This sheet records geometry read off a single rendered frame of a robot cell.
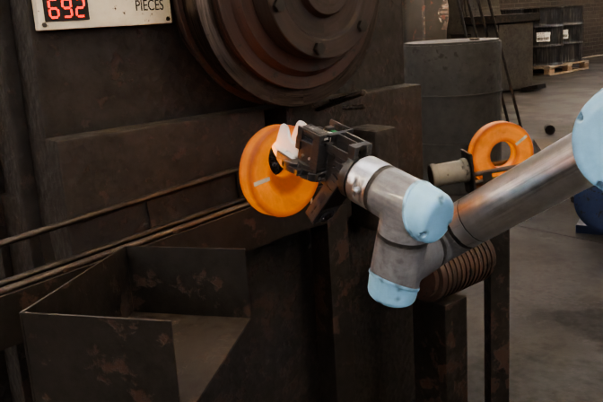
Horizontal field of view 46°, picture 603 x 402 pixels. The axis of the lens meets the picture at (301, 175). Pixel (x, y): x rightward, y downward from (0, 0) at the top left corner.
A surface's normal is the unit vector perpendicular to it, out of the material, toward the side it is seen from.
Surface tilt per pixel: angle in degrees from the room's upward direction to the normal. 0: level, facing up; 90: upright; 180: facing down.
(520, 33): 90
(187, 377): 5
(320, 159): 105
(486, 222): 109
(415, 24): 90
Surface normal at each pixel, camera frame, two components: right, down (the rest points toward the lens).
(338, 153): -0.76, 0.19
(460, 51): -0.01, 0.22
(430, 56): -0.59, 0.21
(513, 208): -0.42, 0.52
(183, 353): -0.08, -0.95
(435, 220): 0.64, 0.37
